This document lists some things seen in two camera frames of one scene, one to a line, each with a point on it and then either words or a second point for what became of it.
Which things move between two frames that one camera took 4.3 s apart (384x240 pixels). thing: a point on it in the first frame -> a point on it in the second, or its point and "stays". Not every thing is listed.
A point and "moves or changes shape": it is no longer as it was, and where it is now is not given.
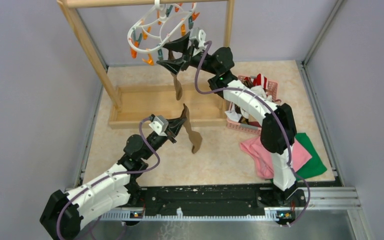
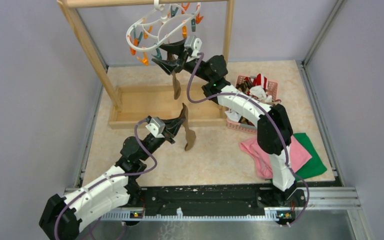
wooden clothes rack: (134, 107) stays
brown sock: (195, 137) moves or changes shape
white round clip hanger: (163, 23) moves or changes shape
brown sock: (178, 88) stays
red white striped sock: (260, 80) stays
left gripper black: (174, 125) stays
